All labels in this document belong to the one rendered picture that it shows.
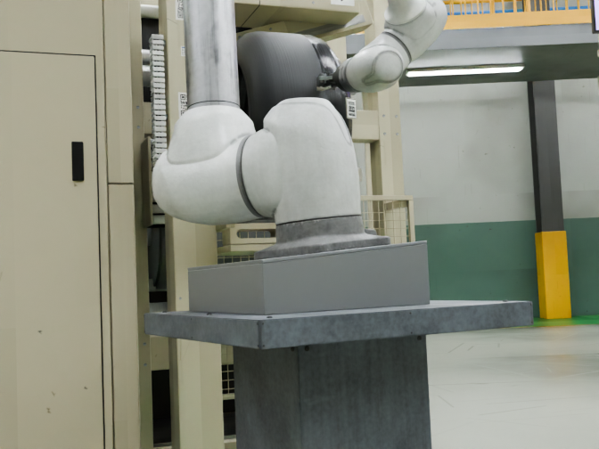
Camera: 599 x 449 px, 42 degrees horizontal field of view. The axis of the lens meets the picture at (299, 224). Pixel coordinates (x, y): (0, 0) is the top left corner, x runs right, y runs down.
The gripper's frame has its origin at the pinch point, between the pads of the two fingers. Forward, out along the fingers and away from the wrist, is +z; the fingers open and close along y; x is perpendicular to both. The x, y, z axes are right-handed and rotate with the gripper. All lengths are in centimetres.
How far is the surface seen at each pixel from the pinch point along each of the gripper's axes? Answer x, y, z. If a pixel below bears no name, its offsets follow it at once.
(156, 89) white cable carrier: 0.9, 42.2, 24.6
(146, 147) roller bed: 16, 39, 64
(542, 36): -111, -414, 454
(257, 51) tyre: -10.1, 15.2, 13.3
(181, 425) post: 96, 38, 10
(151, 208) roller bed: 37, 38, 58
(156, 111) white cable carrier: 7.3, 42.4, 23.6
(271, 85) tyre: 0.4, 13.8, 4.5
